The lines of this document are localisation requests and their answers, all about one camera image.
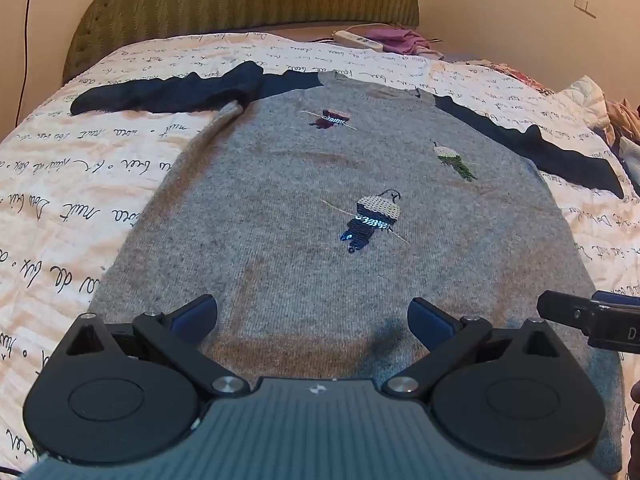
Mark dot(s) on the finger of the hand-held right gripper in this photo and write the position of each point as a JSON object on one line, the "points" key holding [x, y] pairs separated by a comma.
{"points": [[562, 310]]}

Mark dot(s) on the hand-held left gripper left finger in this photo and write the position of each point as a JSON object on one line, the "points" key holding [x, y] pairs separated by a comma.
{"points": [[196, 317]]}

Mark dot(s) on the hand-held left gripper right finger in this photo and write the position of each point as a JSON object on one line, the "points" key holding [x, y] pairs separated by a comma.
{"points": [[425, 322]]}

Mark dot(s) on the grey sweater with navy sleeves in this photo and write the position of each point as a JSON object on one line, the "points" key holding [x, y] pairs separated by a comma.
{"points": [[280, 200]]}

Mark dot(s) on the pink crumpled clothes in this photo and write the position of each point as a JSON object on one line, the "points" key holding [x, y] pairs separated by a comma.
{"points": [[625, 120]]}

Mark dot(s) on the white script printed bed sheet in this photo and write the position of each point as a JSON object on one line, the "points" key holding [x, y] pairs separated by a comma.
{"points": [[75, 185]]}

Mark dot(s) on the purple cloth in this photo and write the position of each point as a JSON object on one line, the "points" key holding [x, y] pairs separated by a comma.
{"points": [[400, 40]]}

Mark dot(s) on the green padded headboard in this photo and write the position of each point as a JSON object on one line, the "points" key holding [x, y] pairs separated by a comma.
{"points": [[225, 0]]}

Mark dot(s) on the white wall switch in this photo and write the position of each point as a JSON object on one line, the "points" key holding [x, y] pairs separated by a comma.
{"points": [[585, 6]]}

